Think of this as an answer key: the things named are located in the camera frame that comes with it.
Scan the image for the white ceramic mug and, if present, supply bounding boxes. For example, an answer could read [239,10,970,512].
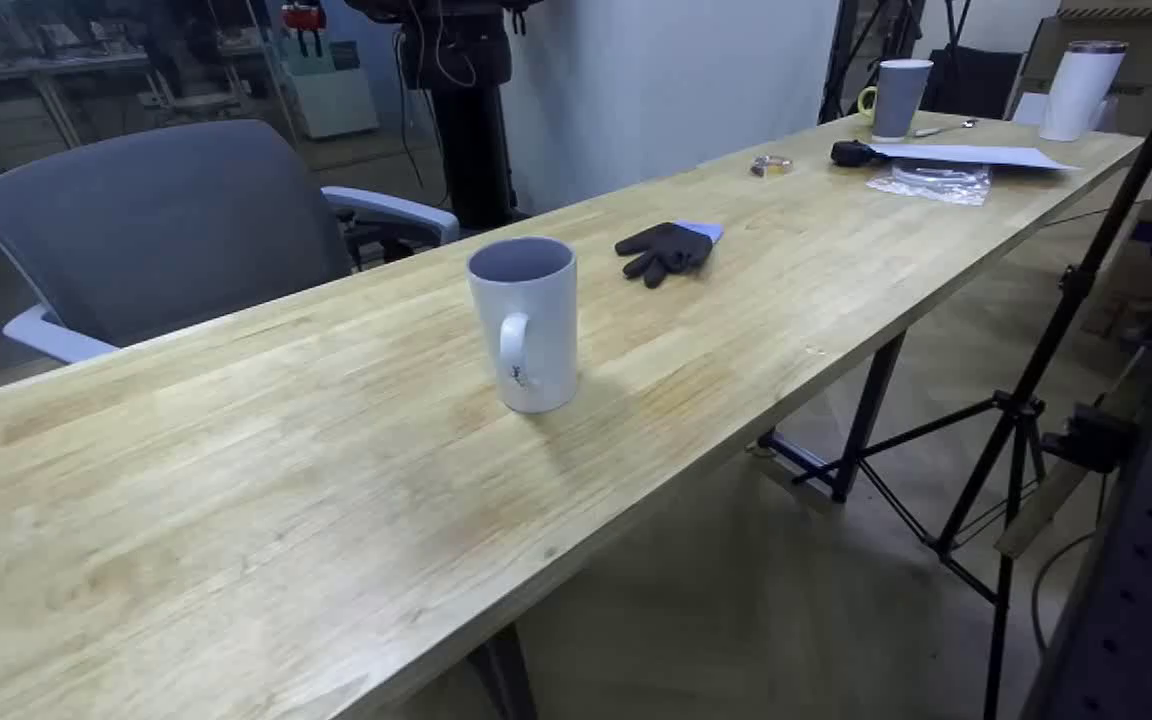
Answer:
[463,236,581,417]

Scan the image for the black work glove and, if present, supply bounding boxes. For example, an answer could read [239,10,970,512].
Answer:
[610,214,726,293]

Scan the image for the black pillar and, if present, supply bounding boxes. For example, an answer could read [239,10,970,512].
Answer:
[386,0,522,232]

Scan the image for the black table leg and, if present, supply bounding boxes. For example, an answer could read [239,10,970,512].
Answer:
[829,330,908,507]
[469,623,538,720]

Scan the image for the white background cabinet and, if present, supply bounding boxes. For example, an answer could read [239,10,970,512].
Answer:
[270,35,383,142]

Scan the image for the clear plastic bag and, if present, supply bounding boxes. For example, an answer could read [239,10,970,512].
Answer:
[863,163,992,207]

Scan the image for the grey tumbler cup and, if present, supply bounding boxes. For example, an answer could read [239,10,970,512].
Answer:
[867,57,937,140]

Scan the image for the grey office chair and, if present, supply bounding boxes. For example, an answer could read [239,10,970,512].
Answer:
[0,117,463,366]

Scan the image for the white paper sheets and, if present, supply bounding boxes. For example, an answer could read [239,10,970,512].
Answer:
[870,136,1072,174]

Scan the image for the white paper roll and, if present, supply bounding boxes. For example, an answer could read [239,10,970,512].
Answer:
[1034,35,1129,142]

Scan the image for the black camera tripod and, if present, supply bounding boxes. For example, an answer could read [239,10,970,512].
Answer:
[759,22,1152,720]

